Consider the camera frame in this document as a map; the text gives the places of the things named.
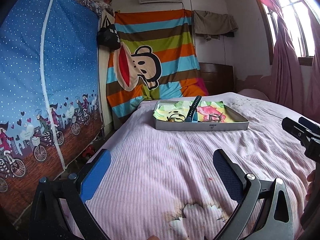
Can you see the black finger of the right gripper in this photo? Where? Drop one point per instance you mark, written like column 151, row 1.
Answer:
column 296, row 130

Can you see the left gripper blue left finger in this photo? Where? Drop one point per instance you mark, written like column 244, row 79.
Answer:
column 92, row 174

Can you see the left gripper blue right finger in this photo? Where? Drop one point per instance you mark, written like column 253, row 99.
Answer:
column 230, row 174

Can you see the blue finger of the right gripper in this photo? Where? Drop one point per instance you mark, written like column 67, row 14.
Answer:
column 314, row 128

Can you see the silver claw hair clip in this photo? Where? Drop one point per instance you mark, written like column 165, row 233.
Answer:
column 216, row 118

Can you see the blue smart watch band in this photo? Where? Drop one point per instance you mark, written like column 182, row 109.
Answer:
column 192, row 113

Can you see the brown hair tie yellow bead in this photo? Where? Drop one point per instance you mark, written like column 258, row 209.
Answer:
column 176, row 117

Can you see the person's right hand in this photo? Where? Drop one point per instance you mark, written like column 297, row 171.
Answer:
column 310, row 179

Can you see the pink window curtain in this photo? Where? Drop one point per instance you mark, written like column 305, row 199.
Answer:
column 286, row 75

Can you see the pink pillow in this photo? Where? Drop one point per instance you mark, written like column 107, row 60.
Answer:
column 254, row 93

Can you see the pink striped bed sheet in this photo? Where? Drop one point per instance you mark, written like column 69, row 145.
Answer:
column 164, row 184

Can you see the grey metal tray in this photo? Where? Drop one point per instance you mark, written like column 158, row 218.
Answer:
column 241, row 124

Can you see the blue bicycle print wardrobe cover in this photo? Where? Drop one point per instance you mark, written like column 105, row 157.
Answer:
column 49, row 93

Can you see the colourful flower paper liner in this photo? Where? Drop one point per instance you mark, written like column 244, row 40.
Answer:
column 205, row 111

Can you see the striped monkey print blanket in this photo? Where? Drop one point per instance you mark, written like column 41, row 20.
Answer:
column 156, row 60

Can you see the black hanging bag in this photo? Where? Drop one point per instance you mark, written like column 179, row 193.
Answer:
column 107, row 35

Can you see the window with wooden frame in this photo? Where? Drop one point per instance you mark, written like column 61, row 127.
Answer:
column 297, row 20

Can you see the olive cloth hanging on wall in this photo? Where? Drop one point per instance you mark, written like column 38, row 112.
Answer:
column 208, row 23

